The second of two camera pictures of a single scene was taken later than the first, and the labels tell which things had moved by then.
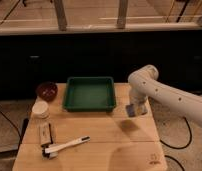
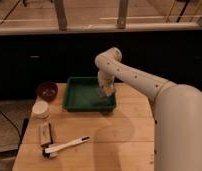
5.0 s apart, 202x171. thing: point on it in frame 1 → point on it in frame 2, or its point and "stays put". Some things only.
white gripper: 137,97 → 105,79
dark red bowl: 47,90 stays put
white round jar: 40,110 stays put
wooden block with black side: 45,134 stays put
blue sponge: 130,110 → 102,91
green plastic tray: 89,94 stays put
